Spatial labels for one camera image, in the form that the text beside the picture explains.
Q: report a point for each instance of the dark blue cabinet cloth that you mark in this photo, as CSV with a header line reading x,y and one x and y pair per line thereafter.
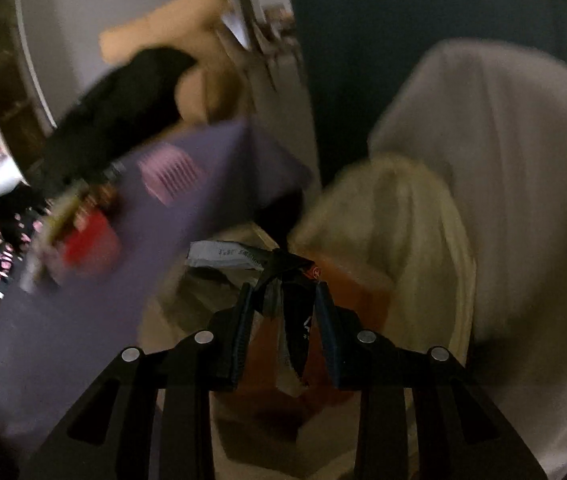
x,y
358,53

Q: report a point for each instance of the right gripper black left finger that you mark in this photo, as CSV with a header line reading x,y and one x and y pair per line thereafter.
x,y
158,403

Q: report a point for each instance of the black cushion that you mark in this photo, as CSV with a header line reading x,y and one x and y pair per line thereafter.
x,y
127,107

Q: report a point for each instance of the white sofa cover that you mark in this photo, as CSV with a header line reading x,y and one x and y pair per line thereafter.
x,y
491,120

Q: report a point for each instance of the dark snack wrapper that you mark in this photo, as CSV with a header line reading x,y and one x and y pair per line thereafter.
x,y
286,291

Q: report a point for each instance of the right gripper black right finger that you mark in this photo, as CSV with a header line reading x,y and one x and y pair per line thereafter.
x,y
461,434

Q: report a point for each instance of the yellow tan pillow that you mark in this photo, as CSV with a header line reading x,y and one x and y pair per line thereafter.
x,y
215,88

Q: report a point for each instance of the pink plastic basket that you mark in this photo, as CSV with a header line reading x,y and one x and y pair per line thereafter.
x,y
168,172

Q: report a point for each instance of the red gold candy wrapper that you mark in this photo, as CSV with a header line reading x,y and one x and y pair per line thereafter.
x,y
77,236

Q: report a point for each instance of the beige trash bag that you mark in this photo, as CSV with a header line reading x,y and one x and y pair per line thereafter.
x,y
390,243

